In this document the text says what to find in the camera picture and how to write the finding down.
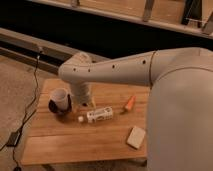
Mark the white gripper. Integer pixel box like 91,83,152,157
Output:
70,83,91,106

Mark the white bottle with label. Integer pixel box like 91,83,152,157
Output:
78,107,113,123

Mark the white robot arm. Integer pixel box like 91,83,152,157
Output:
58,47,213,171

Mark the white paper cup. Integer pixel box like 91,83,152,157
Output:
50,88,69,110

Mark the dark brown saucer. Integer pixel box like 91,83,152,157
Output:
48,95,72,115

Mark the wooden table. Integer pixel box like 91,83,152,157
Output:
21,79,149,165

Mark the orange carrot toy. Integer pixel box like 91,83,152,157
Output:
124,95,136,111

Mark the white sponge block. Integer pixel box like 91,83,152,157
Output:
127,126,146,149

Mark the black power adapter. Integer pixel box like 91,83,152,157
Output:
6,132,21,147

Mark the black power cable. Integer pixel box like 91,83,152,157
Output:
0,53,43,171

